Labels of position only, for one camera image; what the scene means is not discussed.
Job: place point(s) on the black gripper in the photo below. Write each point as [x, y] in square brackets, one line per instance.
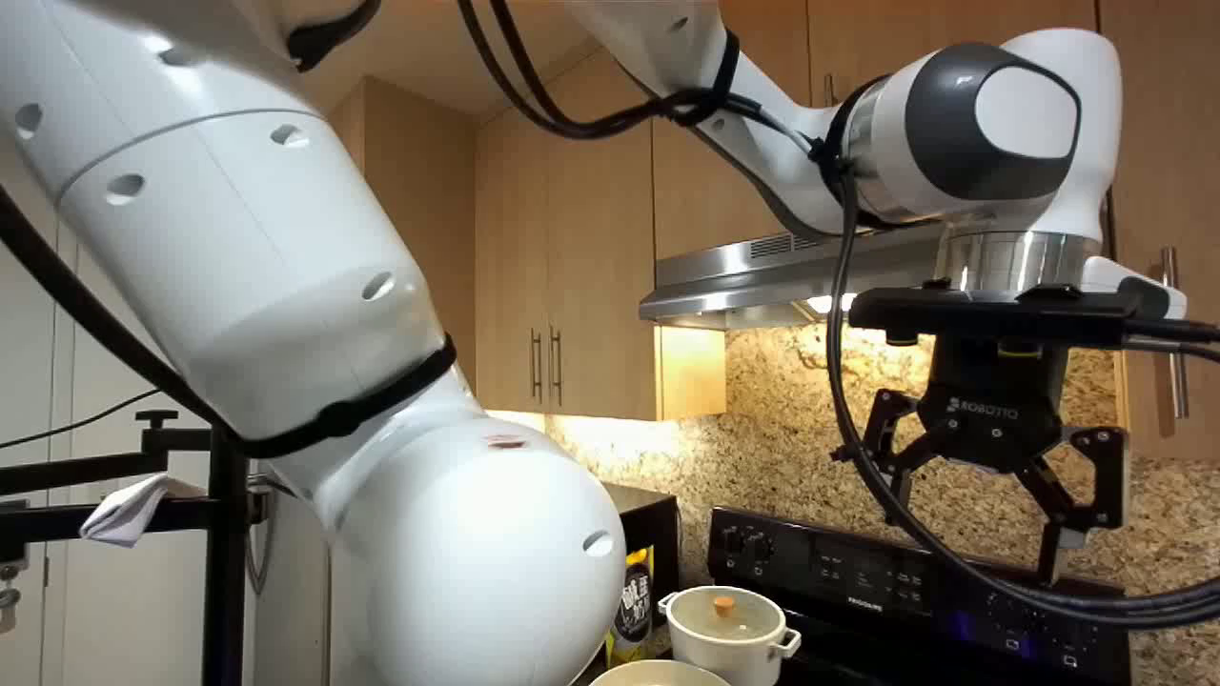
[997, 405]

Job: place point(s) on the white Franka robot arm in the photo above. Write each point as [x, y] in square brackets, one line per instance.
[255, 252]

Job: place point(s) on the black stove control panel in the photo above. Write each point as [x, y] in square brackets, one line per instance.
[815, 572]

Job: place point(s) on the stainless steel range hood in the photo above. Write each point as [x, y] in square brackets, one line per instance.
[738, 272]

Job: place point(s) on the white pot with lid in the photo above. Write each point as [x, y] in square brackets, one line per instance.
[730, 634]

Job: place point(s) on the black countertop appliance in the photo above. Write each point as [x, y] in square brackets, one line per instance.
[654, 519]

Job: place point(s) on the yellow black package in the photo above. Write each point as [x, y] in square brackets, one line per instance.
[630, 604]

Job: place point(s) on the white bowl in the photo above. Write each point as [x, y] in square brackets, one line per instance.
[660, 677]

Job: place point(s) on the black metal stand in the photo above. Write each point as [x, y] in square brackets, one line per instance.
[228, 572]

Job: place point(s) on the white cloth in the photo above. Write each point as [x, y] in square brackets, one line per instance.
[128, 507]

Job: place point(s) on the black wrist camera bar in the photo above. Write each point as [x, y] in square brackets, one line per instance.
[992, 318]

